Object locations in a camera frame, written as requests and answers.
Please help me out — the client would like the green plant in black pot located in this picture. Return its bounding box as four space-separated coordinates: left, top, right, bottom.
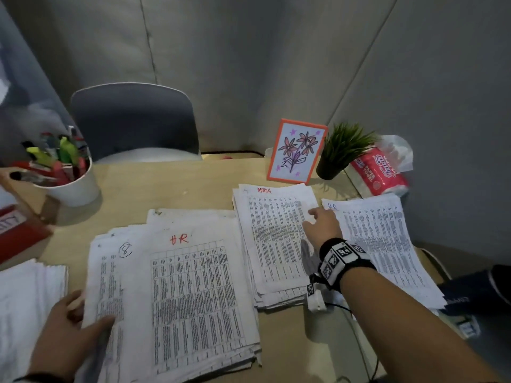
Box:
315 122 378 181

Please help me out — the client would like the black right camera cable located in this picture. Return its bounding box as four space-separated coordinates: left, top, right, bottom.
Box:
325 302 380 381

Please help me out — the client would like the grey chair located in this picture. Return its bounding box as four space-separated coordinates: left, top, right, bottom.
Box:
70 82 202 164

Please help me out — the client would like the person's left hand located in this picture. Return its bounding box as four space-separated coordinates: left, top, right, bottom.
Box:
28 290 117 381

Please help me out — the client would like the HR paper pile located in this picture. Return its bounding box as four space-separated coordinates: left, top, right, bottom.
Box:
321 193 448 312

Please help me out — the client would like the orange framed flower drawing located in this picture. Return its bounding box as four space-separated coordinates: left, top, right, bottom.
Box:
266 118 329 185

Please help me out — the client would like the white pen cup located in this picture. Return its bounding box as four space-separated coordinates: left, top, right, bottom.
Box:
34 157 101 208

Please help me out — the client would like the red white paper towel pack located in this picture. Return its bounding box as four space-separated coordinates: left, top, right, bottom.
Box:
345 147 411 198

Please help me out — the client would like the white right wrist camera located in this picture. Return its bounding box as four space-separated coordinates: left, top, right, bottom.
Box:
306 282 327 314

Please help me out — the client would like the admin paper pile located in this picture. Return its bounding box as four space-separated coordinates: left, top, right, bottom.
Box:
233 183 320 312

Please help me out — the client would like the person's right forearm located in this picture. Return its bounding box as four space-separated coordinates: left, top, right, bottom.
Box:
339 267 504 383

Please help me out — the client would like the bunch of coloured markers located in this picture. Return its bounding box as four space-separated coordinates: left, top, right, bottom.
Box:
9 125 90 187

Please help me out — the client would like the clear plastic bag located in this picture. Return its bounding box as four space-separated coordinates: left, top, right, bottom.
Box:
375 134 414 172

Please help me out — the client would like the person's right hand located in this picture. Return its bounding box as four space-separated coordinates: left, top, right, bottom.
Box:
302 207 343 252

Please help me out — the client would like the security paper pile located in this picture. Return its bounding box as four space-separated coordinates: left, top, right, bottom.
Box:
0 259 69 383

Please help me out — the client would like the unsorted paper pile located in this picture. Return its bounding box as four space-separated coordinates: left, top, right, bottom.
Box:
76 208 262 383

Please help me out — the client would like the red security file box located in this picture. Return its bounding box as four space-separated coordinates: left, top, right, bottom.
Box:
0 183 53 264

